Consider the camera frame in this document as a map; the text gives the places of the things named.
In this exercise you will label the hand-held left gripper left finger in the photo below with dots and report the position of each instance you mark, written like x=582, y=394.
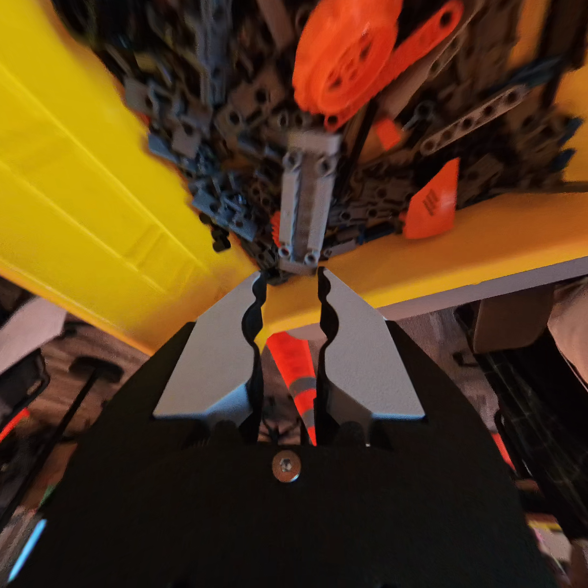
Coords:
x=207, y=367

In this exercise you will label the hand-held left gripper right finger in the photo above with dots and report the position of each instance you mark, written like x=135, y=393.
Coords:
x=367, y=367

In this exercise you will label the light grey frame piece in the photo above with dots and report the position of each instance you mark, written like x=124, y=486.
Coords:
x=308, y=193

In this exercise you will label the yellow plastic bin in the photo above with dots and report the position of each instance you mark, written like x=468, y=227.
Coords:
x=83, y=202

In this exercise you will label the pile of building pieces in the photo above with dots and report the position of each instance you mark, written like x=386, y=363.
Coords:
x=248, y=110

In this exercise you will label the grey desk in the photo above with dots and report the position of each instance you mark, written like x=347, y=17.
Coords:
x=514, y=280

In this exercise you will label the orange white traffic cone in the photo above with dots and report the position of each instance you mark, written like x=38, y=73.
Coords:
x=296, y=367

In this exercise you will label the long dark beam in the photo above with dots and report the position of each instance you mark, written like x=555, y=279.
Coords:
x=473, y=119

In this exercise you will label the orange gear wheel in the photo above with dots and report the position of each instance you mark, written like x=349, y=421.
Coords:
x=344, y=55

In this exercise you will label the long orange beam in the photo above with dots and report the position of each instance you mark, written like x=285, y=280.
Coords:
x=413, y=55

